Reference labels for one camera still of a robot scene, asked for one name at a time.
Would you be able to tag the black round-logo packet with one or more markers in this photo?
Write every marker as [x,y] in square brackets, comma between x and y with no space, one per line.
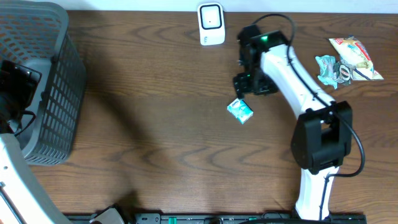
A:
[341,74]

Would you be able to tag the grey plastic mesh basket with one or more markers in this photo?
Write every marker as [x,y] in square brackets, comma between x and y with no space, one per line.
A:
[35,35]

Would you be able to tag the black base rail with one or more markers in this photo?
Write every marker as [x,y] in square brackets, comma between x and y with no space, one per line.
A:
[115,214]

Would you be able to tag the white barcode scanner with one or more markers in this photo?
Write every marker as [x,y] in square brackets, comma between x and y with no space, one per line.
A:
[211,23]

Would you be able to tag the teal snack packet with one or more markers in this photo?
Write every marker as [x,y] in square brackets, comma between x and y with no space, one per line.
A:
[326,64]

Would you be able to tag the yellow snack bag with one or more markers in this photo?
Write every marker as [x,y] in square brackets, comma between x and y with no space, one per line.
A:
[354,55]

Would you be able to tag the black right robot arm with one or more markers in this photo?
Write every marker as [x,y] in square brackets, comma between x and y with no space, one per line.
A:
[321,138]

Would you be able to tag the teal small box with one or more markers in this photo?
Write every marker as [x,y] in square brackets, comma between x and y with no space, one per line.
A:
[240,110]

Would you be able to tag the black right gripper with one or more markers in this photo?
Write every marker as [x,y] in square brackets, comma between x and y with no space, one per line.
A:
[240,85]

